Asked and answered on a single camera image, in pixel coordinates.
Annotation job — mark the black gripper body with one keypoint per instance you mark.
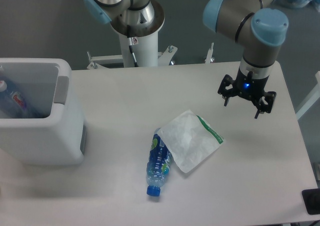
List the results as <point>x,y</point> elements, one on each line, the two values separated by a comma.
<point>248,87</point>

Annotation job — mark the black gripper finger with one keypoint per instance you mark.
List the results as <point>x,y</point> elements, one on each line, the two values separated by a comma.
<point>226,89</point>
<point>265,103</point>

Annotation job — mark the white plastic bag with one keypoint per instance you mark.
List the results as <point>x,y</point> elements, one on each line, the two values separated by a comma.
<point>190,139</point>

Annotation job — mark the blue-capped plastic bottle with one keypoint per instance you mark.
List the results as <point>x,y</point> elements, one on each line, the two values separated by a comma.
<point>158,166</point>

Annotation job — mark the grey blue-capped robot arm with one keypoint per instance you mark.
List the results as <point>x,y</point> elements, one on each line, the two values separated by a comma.
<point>250,23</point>

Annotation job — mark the white trash can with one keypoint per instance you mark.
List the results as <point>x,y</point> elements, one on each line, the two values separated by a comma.
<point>58,138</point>

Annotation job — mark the black device at table edge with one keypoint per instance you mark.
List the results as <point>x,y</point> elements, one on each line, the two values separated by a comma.
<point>311,198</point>

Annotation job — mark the clear bottle with red label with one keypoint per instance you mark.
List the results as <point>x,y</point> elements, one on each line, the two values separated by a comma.
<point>13,102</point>

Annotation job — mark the white frame at right edge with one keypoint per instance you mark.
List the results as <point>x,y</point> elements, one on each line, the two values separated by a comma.
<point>309,99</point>

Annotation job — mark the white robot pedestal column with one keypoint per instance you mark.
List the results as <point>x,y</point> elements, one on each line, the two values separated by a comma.
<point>145,50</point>

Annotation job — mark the white metal base frame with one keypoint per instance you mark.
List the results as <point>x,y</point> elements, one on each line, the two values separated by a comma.
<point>164,58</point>

